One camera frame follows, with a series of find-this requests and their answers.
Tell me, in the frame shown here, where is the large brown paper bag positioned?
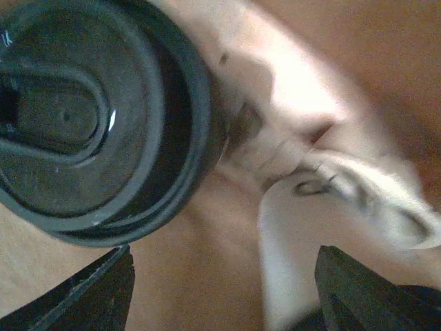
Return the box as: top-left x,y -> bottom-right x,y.
0,0 -> 441,331

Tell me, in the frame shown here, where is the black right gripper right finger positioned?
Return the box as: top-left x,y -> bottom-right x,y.
315,245 -> 440,330

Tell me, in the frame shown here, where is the brown pulp cup carrier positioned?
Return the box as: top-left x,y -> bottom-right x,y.
226,104 -> 440,330

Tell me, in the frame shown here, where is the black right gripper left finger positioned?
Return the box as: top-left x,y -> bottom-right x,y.
1,245 -> 134,330

